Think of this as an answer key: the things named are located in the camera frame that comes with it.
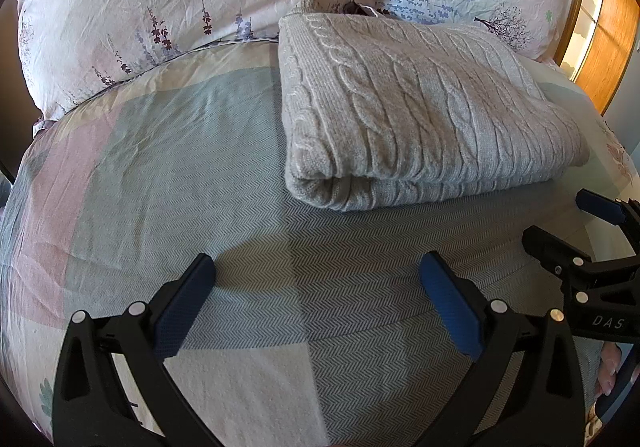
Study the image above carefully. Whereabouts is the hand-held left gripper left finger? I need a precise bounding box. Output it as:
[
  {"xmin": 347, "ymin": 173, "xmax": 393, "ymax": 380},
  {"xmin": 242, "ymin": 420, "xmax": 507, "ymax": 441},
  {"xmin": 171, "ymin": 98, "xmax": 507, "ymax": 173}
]
[{"xmin": 52, "ymin": 253, "xmax": 224, "ymax": 447}]

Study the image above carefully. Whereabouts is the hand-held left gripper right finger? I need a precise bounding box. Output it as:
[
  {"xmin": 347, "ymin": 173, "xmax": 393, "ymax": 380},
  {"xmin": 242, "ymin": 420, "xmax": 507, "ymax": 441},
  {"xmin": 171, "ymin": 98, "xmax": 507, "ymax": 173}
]
[{"xmin": 419, "ymin": 251, "xmax": 587, "ymax": 447}]

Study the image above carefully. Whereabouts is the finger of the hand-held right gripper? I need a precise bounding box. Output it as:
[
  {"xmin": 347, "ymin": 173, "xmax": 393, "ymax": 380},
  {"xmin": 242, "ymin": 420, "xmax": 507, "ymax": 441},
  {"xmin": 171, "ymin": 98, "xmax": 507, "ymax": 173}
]
[
  {"xmin": 575, "ymin": 189, "xmax": 640, "ymax": 248},
  {"xmin": 521, "ymin": 225, "xmax": 640, "ymax": 300}
]

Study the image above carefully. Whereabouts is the grey cable-knit sweater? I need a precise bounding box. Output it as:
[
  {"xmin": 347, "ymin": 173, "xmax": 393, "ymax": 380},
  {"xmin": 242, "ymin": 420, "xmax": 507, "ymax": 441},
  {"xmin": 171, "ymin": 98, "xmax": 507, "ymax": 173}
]
[{"xmin": 278, "ymin": 0, "xmax": 591, "ymax": 214}]

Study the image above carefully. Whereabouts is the person's right hand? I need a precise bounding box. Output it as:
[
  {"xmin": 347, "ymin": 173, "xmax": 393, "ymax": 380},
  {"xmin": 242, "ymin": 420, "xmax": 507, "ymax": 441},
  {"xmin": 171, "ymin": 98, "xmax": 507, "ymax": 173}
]
[{"xmin": 596, "ymin": 342, "xmax": 626, "ymax": 398}]

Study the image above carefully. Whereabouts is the pastel checked blanket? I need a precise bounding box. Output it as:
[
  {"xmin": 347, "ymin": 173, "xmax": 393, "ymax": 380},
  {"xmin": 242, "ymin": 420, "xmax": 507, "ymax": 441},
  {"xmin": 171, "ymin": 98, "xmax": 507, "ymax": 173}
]
[{"xmin": 0, "ymin": 38, "xmax": 632, "ymax": 447}]

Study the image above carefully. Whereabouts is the wooden wardrobe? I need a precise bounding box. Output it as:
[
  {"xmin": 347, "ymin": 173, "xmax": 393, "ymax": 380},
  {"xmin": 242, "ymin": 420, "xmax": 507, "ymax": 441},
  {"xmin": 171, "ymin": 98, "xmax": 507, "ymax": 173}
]
[{"xmin": 554, "ymin": 0, "xmax": 640, "ymax": 117}]

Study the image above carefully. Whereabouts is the white floral pillow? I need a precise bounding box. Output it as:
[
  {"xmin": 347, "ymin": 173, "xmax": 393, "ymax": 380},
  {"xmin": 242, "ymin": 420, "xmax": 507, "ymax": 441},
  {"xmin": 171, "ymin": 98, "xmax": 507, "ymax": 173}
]
[{"xmin": 17, "ymin": 0, "xmax": 370, "ymax": 120}]

